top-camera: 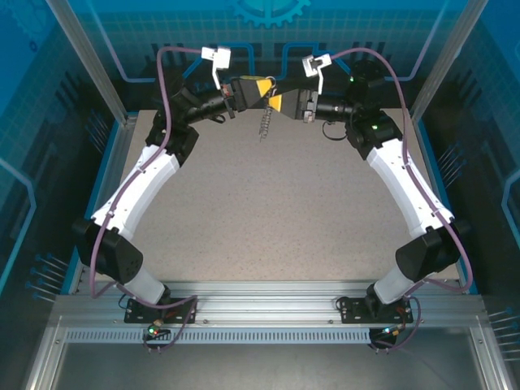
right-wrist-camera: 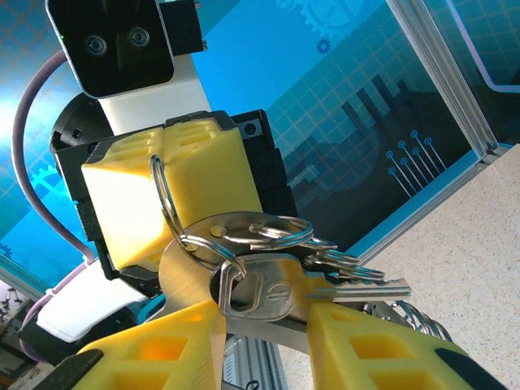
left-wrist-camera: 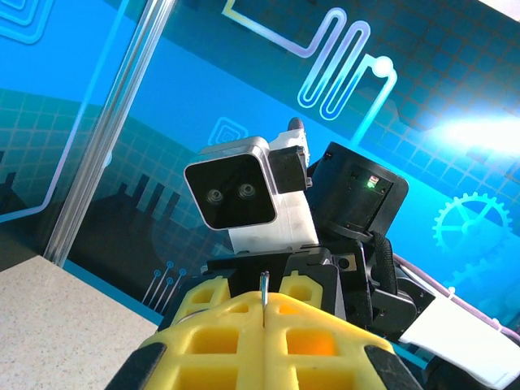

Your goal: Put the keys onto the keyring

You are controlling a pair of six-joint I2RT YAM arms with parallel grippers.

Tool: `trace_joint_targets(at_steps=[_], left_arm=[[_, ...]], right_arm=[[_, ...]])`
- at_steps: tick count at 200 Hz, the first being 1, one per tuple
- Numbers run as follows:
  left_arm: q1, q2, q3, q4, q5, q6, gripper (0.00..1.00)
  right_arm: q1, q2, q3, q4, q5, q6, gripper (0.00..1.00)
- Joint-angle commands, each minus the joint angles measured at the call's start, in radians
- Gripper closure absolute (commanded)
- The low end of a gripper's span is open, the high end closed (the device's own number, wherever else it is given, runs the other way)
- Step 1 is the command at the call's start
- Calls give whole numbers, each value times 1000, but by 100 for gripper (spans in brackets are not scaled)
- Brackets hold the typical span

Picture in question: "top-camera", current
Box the blue table side rail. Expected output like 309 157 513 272
64 115 139 296
413 115 479 296

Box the small controller board with LED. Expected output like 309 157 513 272
146 319 171 340
375 323 407 339

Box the aluminium upright post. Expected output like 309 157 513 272
409 0 489 121
45 0 137 125

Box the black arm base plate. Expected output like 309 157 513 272
123 296 198 325
340 296 414 325

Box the metal sheet shelf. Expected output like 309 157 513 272
24 340 509 390

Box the aluminium frame rail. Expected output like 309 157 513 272
50 279 488 328

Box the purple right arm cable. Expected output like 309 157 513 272
330 47 473 353

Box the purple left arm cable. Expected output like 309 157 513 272
88 46 204 354

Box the perforated cable duct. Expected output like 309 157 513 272
64 327 373 345

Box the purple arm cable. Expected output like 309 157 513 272
330 47 473 353
88 46 204 354

